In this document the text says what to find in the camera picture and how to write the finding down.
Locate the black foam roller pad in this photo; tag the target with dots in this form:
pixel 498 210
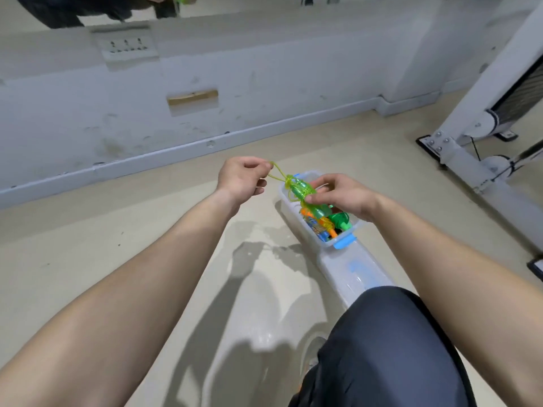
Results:
pixel 522 89

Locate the person's right hand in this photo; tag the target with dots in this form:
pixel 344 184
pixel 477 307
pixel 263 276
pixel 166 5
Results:
pixel 348 195

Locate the person's left forearm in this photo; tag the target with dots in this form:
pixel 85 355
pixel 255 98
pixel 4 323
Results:
pixel 119 318

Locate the clear plastic box lid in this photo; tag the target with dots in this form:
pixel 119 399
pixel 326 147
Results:
pixel 356 275

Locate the clear storage box blue latches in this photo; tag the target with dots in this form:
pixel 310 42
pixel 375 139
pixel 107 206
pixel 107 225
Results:
pixel 293 207

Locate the black shorts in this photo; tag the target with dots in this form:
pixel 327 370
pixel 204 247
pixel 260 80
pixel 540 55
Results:
pixel 399 351

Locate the white metal machine frame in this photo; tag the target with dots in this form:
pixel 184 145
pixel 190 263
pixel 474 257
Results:
pixel 500 173

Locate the white wall socket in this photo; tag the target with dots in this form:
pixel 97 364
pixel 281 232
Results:
pixel 125 42

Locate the small wooden wall block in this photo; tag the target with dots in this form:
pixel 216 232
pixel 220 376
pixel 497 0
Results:
pixel 193 99

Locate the person's left hand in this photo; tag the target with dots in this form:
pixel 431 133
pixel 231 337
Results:
pixel 242 180

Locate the person's right forearm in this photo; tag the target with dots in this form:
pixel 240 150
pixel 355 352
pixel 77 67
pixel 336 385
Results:
pixel 467 284

